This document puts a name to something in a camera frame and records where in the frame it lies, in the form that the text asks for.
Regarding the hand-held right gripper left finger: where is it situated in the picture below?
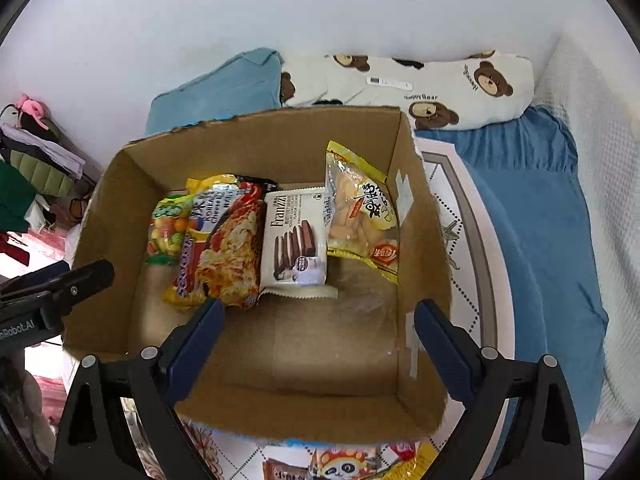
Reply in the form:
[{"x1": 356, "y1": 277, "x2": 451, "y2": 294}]
[{"x1": 52, "y1": 299, "x2": 227, "y2": 480}]

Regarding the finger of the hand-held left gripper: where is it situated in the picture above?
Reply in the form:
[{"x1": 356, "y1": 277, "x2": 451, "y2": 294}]
[
  {"x1": 0, "y1": 260, "x2": 70, "y2": 297},
  {"x1": 37, "y1": 259, "x2": 116, "y2": 318}
]

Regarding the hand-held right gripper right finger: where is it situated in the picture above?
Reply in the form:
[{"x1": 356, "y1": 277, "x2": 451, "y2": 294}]
[{"x1": 414, "y1": 299, "x2": 586, "y2": 480}]

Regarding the brown cardboard box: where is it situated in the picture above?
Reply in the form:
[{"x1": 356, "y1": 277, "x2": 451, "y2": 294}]
[{"x1": 62, "y1": 106, "x2": 453, "y2": 446}]

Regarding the small orange panda snack packet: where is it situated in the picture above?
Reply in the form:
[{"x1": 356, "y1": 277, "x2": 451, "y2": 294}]
[{"x1": 309, "y1": 441, "x2": 440, "y2": 480}]

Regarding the dark green cloth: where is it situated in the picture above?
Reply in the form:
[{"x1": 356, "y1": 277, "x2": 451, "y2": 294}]
[{"x1": 0, "y1": 160, "x2": 39, "y2": 234}]

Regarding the green colourful candy packet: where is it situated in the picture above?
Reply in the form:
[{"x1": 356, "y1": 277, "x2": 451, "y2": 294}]
[{"x1": 146, "y1": 193, "x2": 196, "y2": 266}]

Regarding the yellow instant noodle packet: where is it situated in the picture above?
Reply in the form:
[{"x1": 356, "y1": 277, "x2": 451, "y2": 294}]
[{"x1": 164, "y1": 174, "x2": 278, "y2": 311}]

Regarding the olive padded garment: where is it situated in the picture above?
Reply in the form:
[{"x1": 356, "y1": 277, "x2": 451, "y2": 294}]
[{"x1": 10, "y1": 150, "x2": 77, "y2": 197}]

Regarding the white folded cloth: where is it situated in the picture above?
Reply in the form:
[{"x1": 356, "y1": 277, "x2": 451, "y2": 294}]
[{"x1": 0, "y1": 124, "x2": 87, "y2": 177}]

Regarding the white wafer cookie packet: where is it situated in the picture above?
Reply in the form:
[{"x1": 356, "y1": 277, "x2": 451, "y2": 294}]
[{"x1": 259, "y1": 186, "x2": 340, "y2": 300}]

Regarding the brown snack packet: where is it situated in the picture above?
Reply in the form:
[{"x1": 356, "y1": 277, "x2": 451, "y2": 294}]
[{"x1": 262, "y1": 457, "x2": 313, "y2": 480}]

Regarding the blue blanket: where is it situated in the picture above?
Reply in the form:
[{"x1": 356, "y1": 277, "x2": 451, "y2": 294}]
[{"x1": 415, "y1": 105, "x2": 610, "y2": 431}]

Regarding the yellow clear biscuit packet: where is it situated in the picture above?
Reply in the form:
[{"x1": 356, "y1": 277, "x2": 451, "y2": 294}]
[{"x1": 324, "y1": 140, "x2": 401, "y2": 286}]

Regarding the pink plush toy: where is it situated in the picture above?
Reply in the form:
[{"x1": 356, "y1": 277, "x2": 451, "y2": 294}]
[{"x1": 15, "y1": 94, "x2": 51, "y2": 120}]

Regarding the light blue pillow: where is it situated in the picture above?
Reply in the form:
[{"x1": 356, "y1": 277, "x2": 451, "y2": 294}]
[{"x1": 145, "y1": 47, "x2": 285, "y2": 137}]

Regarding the white bear print pillow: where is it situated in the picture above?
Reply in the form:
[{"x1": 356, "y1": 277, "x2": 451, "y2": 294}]
[{"x1": 280, "y1": 50, "x2": 535, "y2": 131}]

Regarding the white textured blanket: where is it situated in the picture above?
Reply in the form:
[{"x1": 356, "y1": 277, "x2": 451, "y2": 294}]
[{"x1": 532, "y1": 25, "x2": 640, "y2": 461}]

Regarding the white thermometer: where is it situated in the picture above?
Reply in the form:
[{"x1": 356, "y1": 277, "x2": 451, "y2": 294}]
[{"x1": 366, "y1": 76, "x2": 412, "y2": 90}]

